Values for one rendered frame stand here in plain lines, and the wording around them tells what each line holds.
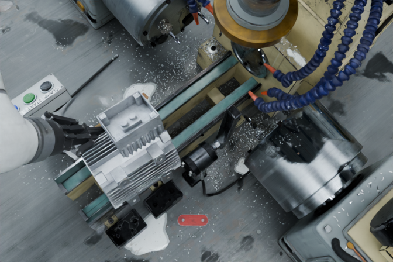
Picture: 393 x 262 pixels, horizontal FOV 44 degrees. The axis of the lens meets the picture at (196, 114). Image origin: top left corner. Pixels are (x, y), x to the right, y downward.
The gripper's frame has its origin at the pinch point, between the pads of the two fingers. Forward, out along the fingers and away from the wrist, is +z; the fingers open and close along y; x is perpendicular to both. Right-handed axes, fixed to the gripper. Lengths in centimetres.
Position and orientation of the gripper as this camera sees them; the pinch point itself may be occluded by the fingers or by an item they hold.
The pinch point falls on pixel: (92, 133)
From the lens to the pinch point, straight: 116.4
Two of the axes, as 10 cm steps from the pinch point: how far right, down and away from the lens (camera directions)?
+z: 3.2, -0.2, 9.5
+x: -7.0, 6.8, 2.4
